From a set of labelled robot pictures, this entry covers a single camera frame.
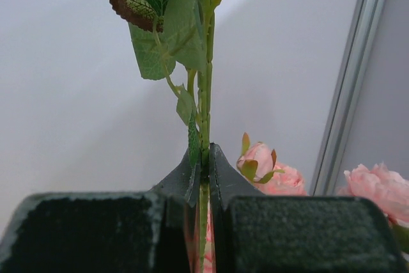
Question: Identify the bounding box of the aluminium frame rail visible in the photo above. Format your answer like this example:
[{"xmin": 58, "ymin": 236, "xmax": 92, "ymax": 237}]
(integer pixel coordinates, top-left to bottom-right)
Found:
[{"xmin": 310, "ymin": 0, "xmax": 385, "ymax": 196}]

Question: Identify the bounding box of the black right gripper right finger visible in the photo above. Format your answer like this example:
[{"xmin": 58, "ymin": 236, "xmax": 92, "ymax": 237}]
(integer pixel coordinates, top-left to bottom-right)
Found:
[{"xmin": 209, "ymin": 144, "xmax": 406, "ymax": 273}]

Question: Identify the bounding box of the pink rose flower stem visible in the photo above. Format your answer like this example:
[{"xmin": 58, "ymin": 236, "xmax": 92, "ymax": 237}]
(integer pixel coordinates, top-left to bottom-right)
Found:
[{"xmin": 337, "ymin": 163, "xmax": 408, "ymax": 254}]

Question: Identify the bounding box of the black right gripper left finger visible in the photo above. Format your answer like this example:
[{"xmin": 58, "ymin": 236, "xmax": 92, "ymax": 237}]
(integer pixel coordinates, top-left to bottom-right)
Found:
[{"xmin": 1, "ymin": 155, "xmax": 201, "ymax": 273}]

